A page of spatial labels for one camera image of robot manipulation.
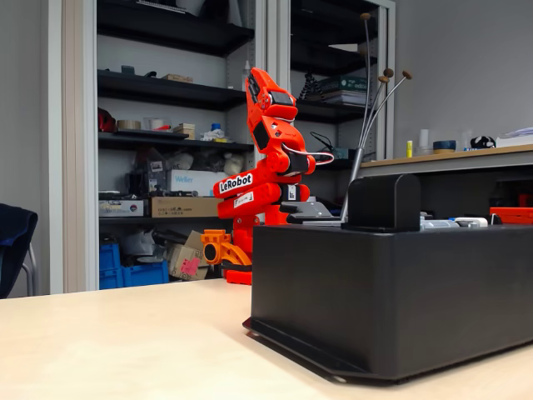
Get grey metal shelving cabinet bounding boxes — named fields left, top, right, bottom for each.
left=62, top=0, right=396, bottom=293

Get white crumpled cloth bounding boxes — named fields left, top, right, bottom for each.
left=200, top=128, right=229, bottom=143

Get stack of books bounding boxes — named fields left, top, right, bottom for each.
left=317, top=75, right=370, bottom=106

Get small wooden boxes stack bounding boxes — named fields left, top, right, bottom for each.
left=172, top=122, right=197, bottom=141

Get metal stand cork balls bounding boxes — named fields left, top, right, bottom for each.
left=339, top=12, right=414, bottom=223

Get clear plastic container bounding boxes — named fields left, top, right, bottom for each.
left=142, top=117, right=172, bottom=133

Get white Weller box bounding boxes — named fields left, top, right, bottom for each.
left=166, top=168, right=234, bottom=198

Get grey door plate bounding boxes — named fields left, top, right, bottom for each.
left=291, top=219, right=346, bottom=227

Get long brown cardboard box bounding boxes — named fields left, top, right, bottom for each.
left=150, top=196, right=226, bottom=219

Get black rounded block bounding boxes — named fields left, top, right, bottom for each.
left=341, top=173, right=422, bottom=233

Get white plastic cup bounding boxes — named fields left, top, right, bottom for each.
left=417, top=128, right=433, bottom=157

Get dark red object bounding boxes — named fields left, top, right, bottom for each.
left=97, top=107, right=118, bottom=134

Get orange table clamp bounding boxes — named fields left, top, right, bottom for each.
left=200, top=228, right=253, bottom=268

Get white labelled flat box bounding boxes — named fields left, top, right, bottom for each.
left=98, top=199, right=145, bottom=218

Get cardboard box pink sticker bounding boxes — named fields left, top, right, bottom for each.
left=167, top=230, right=210, bottom=282

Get silver metal hinge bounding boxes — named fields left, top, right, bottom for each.
left=419, top=215, right=459, bottom=231

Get black task board box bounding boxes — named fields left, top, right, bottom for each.
left=242, top=222, right=533, bottom=383

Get low blue plastic crate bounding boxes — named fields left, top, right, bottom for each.
left=122, top=260, right=170, bottom=288

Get white latch block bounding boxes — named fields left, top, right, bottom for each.
left=453, top=216, right=489, bottom=228

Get tall blue plastic crate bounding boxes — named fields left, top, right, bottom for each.
left=98, top=242, right=124, bottom=291

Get wooden top desk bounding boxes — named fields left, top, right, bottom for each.
left=359, top=143, right=533, bottom=181

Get white paper stack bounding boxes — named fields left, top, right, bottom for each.
left=496, top=126, right=533, bottom=148

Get red display module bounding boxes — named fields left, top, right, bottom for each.
left=489, top=207, right=533, bottom=227

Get dark blue chair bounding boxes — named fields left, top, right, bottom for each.
left=0, top=202, right=39, bottom=300

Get black cable tangle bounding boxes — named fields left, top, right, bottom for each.
left=309, top=131, right=335, bottom=160

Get white servo cable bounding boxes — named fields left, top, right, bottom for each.
left=281, top=141, right=336, bottom=166

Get black notched cable bracket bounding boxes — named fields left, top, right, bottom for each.
left=279, top=200, right=341, bottom=223

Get metal chair frame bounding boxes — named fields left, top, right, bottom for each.
left=20, top=242, right=40, bottom=297

